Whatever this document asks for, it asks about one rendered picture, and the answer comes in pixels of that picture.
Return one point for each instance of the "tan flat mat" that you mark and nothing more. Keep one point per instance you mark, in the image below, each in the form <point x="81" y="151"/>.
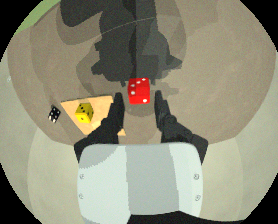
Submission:
<point x="100" y="105"/>

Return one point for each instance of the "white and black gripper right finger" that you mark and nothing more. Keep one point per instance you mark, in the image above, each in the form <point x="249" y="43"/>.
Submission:
<point x="174" y="131"/>

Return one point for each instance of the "black die with white pips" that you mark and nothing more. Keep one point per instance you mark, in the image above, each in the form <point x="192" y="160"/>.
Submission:
<point x="54" y="114"/>

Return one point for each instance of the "red die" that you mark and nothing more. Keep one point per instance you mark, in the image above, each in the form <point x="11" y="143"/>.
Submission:
<point x="139" y="90"/>

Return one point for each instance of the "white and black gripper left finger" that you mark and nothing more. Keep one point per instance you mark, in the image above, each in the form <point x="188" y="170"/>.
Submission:
<point x="108" y="130"/>

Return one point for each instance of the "yellow die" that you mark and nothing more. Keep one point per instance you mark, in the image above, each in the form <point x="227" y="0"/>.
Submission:
<point x="84" y="113"/>

